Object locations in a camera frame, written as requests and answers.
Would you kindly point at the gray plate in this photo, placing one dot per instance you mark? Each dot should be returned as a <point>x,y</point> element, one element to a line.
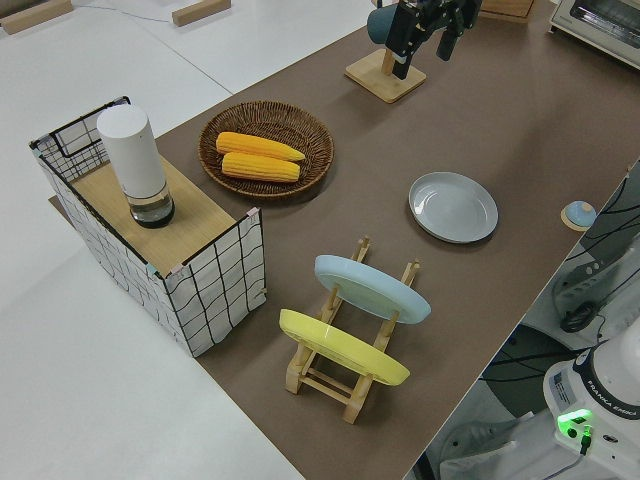
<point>452,207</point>

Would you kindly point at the brown wicker basket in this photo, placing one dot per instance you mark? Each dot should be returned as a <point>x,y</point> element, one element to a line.
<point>312,132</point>

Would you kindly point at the white vented equipment housing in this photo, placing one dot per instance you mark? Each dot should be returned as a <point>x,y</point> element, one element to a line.
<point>580,285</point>

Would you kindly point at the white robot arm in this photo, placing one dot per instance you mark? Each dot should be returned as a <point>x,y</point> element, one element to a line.
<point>615,400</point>

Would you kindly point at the white cylinder glass base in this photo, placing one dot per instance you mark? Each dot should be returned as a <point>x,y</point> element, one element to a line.
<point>132,155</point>

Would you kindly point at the wooden plate rack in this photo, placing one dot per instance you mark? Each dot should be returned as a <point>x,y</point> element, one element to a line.
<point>320,387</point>

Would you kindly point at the wooden block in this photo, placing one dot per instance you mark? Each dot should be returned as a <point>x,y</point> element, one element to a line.
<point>35,17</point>
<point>200,12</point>

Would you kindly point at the small blue round object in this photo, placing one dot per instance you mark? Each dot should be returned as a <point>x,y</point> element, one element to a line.
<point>579,212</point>

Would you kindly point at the wooden mug tree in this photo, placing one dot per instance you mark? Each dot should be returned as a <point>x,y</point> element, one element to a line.
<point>380,82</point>

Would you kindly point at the yellow corn cob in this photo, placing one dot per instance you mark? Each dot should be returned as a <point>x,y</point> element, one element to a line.
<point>260,167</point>
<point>255,145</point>

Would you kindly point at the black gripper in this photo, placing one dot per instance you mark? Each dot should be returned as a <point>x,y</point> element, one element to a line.
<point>445,9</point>

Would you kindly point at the light blue plate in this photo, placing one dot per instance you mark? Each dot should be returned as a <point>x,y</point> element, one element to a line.
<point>372,290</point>

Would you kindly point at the cream toaster oven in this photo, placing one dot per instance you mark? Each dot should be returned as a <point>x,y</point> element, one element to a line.
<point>595,25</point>

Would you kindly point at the yellow plate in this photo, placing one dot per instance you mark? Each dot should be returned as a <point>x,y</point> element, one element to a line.
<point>340,345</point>

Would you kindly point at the pink binder clip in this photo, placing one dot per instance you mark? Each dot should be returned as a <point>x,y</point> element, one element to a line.
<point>254,215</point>
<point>176,271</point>

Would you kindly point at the wooden board lid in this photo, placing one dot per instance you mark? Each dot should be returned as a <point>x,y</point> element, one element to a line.
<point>200,215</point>

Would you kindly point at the dark teal mug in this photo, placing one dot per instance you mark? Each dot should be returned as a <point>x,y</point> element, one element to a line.
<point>379,25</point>

